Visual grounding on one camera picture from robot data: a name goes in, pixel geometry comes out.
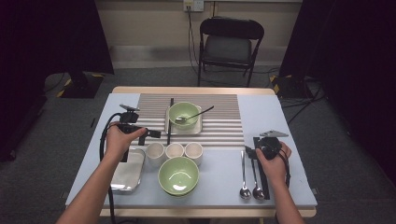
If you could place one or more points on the person's left hand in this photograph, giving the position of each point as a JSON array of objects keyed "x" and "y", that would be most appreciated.
[{"x": 120, "y": 143}]

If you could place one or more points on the row of black chopsticks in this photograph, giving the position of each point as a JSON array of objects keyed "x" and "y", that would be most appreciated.
[{"x": 264, "y": 186}]

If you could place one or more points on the black folding chair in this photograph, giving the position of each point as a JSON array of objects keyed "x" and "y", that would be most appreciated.
[{"x": 229, "y": 49}]

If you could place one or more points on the wooden table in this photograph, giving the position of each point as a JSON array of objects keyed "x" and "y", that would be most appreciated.
[{"x": 155, "y": 90}]

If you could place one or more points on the green bowl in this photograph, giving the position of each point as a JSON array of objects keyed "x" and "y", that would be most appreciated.
[
  {"x": 179, "y": 175},
  {"x": 179, "y": 195},
  {"x": 183, "y": 110}
]

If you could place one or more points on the striped woven placemat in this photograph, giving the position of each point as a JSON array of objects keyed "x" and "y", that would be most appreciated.
[{"x": 218, "y": 105}]

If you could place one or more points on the small black stick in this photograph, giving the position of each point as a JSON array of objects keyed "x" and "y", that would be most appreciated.
[{"x": 92, "y": 122}]

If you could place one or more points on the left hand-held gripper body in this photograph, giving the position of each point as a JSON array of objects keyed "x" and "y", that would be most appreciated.
[{"x": 129, "y": 121}]

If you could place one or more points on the steel spoon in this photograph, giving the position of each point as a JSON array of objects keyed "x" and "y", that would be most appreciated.
[
  {"x": 245, "y": 193},
  {"x": 258, "y": 193},
  {"x": 199, "y": 113}
]

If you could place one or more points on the black curtain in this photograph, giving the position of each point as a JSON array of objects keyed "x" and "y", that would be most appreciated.
[
  {"x": 46, "y": 37},
  {"x": 358, "y": 62}
]

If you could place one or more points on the square white plate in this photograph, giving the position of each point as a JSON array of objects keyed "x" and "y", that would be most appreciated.
[
  {"x": 193, "y": 130},
  {"x": 130, "y": 174}
]

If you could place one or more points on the black stand base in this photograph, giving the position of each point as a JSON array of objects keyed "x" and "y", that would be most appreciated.
[
  {"x": 289, "y": 88},
  {"x": 81, "y": 87}
]

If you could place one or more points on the cream ceramic cup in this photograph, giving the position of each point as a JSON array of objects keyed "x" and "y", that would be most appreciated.
[
  {"x": 154, "y": 151},
  {"x": 193, "y": 150},
  {"x": 174, "y": 150}
]

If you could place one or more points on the white wall socket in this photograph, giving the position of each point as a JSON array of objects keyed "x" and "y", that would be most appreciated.
[{"x": 194, "y": 5}]

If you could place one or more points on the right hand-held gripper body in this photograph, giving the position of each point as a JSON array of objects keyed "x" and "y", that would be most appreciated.
[{"x": 269, "y": 147}]

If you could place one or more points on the person's right hand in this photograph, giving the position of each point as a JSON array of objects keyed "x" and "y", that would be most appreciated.
[{"x": 274, "y": 169}]

